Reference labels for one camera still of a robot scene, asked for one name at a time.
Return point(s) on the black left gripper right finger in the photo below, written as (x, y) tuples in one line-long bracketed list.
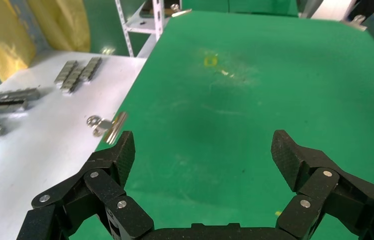
[(319, 185)]

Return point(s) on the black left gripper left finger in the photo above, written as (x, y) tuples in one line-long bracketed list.
[(104, 188)]

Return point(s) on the silver metal binder clip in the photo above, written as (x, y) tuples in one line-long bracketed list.
[(355, 24), (112, 127), (180, 11)]

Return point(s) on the green cloth mat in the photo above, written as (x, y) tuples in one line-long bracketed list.
[(239, 116)]

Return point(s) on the silver ribbed metal strip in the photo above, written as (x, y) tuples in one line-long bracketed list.
[(73, 80), (66, 72), (91, 69)]

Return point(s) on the white perforated storage rack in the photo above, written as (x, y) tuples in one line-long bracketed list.
[(140, 24)]

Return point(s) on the white metal shelf rack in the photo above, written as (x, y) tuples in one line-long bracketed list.
[(158, 20)]

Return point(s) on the white robot torso column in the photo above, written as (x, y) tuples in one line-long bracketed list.
[(332, 8)]

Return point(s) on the yellow plastic bag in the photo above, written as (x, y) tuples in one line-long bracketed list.
[(4, 33)]

